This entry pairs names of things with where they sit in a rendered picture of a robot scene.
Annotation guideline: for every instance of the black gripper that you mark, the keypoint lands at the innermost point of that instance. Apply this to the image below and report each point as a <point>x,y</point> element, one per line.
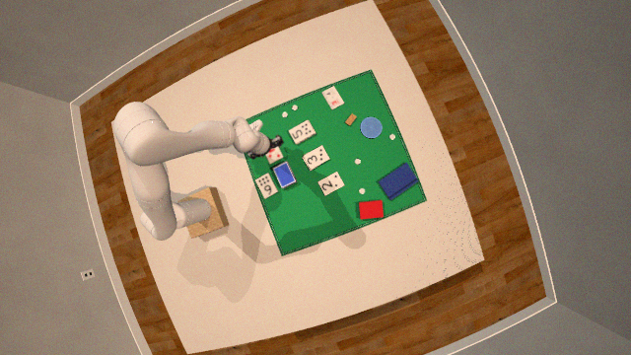
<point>279,141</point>

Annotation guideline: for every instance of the red block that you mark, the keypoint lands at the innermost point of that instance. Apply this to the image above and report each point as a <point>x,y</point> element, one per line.
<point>371,209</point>

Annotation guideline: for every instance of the white printed card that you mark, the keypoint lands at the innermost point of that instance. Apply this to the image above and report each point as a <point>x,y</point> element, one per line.
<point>333,98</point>

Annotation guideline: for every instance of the blue flat disc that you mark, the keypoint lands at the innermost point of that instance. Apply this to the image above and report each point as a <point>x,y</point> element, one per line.
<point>371,127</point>

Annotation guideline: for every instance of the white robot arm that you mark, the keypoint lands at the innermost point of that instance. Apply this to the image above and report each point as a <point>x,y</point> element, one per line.
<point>147,141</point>

